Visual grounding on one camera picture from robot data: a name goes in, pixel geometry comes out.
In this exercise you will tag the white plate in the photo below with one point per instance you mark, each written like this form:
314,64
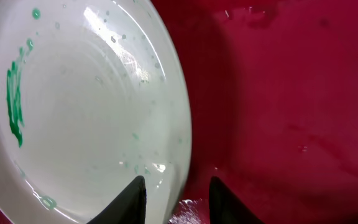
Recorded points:
92,95

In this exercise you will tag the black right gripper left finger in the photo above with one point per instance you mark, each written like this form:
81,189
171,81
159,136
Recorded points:
129,207

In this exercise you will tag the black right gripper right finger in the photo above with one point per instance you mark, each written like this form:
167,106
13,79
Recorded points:
225,207

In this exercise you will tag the red plastic tray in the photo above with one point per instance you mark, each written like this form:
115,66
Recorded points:
273,94

